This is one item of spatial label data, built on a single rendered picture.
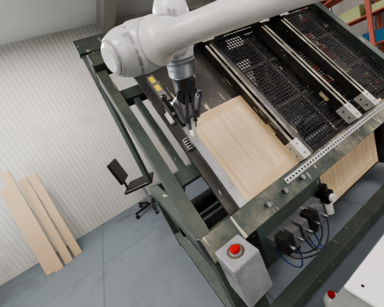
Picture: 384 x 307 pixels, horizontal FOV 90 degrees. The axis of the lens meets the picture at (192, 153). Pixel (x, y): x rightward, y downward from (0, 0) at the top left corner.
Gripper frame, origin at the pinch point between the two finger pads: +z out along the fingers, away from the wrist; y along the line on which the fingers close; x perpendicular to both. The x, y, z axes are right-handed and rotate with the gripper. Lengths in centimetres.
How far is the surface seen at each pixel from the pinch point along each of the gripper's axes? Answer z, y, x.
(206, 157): 28.2, -11.0, -9.8
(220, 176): 34.9, -10.6, 1.0
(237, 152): 33.2, -29.3, -5.4
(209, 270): 133, 8, 0
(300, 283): 109, -29, 48
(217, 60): -3, -59, -53
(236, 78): 7, -60, -37
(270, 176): 44, -36, 13
